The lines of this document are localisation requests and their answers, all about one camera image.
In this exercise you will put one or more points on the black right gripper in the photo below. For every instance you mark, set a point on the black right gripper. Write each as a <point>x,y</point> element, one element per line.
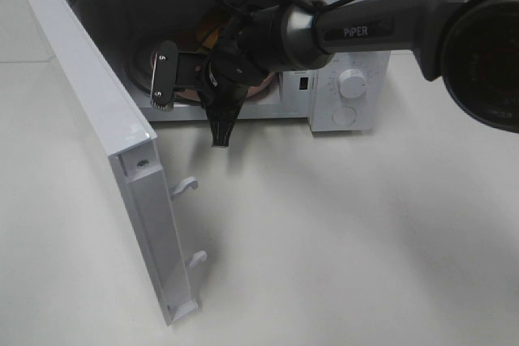
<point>228,73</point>

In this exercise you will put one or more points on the pink round plate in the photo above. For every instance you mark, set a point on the pink round plate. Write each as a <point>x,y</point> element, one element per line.
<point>189,96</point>

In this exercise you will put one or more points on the toy burger with lettuce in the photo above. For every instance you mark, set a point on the toy burger with lettuce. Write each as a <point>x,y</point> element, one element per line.
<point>209,29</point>

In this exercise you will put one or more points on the white microwave door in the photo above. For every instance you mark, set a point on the white microwave door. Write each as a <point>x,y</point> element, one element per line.
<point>122,146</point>

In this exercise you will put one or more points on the round white door button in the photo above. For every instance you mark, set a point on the round white door button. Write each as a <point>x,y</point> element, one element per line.
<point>344,116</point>

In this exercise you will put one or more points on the white microwave knob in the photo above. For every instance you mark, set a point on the white microwave knob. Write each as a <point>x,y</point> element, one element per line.
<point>352,83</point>

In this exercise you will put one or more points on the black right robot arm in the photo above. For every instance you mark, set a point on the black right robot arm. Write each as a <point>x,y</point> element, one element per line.
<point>472,45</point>

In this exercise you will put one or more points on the white microwave oven body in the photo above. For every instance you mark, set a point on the white microwave oven body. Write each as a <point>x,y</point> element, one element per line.
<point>104,49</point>

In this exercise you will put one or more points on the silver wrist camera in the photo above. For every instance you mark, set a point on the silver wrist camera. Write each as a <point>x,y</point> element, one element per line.
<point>174,71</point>

